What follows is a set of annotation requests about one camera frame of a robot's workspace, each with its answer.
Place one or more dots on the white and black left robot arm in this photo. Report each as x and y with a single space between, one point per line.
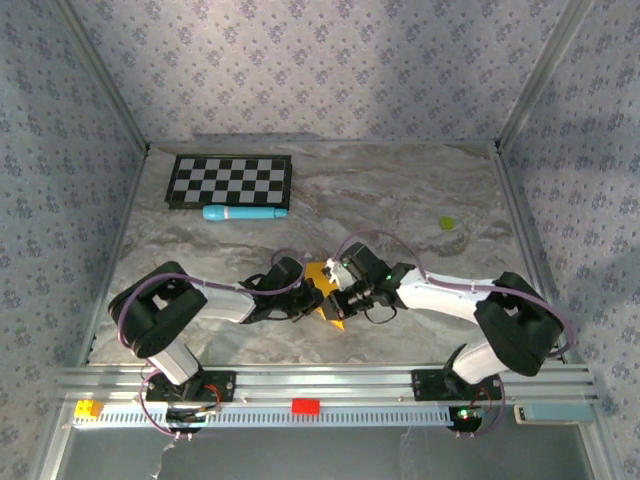
225 302

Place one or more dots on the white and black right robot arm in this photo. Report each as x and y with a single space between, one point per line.
435 295

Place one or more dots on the red block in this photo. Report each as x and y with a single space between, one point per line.
306 406

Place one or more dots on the light blue cylinder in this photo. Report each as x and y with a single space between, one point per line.
245 213

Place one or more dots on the small green piece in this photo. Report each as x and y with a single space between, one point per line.
447 223

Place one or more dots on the black and white chessboard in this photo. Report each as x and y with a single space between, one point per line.
230 182

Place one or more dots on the grey metal panel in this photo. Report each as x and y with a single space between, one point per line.
300 455

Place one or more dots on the black controller board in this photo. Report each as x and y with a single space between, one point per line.
187 422
467 422

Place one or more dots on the yellow block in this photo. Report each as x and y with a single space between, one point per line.
87 409

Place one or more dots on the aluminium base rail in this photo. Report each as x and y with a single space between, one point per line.
325 382

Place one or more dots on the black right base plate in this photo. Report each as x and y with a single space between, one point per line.
425 385

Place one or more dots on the aluminium back rail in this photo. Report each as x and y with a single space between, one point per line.
325 140

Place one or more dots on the aluminium side rail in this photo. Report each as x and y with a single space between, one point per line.
128 215
517 215

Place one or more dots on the aluminium frame post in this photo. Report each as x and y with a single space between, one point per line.
106 75
541 75

